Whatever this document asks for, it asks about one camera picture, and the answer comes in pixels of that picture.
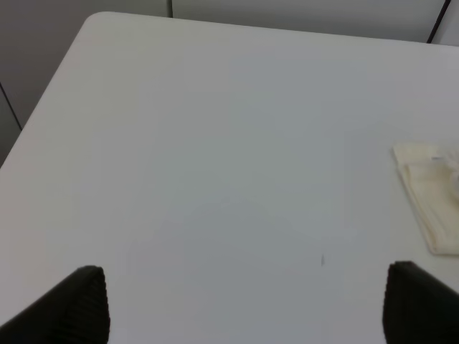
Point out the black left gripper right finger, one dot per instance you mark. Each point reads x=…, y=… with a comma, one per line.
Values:
x=418, y=308

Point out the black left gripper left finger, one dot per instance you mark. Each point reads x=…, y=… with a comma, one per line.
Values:
x=75, y=310

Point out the white towel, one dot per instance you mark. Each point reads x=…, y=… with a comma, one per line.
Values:
x=429, y=174

